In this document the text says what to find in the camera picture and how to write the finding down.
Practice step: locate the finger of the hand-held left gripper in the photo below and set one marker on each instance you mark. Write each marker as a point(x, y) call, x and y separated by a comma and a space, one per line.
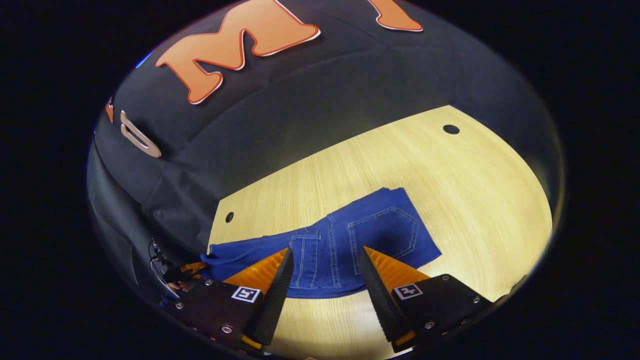
point(196, 269)

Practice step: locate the blue denim jeans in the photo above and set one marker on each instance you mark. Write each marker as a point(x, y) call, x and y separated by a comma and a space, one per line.
point(380, 235)

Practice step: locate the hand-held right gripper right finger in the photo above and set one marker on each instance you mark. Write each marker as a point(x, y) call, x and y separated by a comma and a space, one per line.
point(382, 305)

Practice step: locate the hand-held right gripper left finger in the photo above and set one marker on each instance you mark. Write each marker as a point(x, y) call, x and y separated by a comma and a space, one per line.
point(272, 305)

